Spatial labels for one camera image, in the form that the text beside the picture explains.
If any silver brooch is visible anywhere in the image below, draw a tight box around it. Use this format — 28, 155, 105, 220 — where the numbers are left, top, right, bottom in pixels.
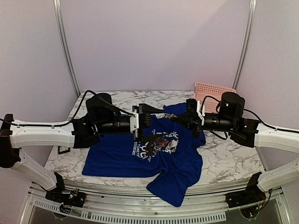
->
164, 113, 177, 119

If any blue printed t-shirt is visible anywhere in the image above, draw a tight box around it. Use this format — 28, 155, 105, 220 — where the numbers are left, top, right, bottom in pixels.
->
82, 115, 206, 207

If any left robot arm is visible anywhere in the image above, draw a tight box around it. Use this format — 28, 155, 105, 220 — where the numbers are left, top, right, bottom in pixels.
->
0, 90, 165, 203

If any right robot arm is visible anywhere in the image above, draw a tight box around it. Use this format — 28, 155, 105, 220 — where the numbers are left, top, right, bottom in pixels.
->
171, 92, 299, 203

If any pink plastic basket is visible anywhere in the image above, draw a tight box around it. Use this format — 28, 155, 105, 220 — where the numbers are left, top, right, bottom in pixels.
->
193, 82, 236, 113

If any near black display box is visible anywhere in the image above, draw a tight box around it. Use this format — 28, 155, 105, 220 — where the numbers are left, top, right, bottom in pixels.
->
57, 146, 71, 154

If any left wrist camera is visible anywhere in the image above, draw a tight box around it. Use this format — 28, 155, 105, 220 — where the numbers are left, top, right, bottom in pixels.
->
129, 112, 139, 133

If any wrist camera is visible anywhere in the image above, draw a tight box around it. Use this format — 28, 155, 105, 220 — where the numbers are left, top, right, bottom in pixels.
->
129, 112, 139, 133
196, 100, 205, 126

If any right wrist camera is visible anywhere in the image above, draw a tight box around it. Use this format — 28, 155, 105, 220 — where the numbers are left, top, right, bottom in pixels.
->
196, 100, 205, 126

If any aluminium front rail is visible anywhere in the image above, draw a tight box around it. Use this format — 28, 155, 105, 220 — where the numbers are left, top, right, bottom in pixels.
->
20, 183, 291, 224

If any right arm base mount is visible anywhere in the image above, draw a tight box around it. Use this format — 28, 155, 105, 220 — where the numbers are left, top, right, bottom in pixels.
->
225, 184, 273, 210

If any right aluminium frame post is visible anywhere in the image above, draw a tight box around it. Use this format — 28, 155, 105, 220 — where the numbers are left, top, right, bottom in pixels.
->
232, 0, 257, 90

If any aluminium frame post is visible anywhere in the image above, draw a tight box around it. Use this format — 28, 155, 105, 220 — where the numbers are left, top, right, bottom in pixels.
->
53, 0, 80, 97
232, 0, 257, 90

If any left aluminium frame post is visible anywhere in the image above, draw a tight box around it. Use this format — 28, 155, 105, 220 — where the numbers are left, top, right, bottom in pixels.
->
53, 0, 80, 97

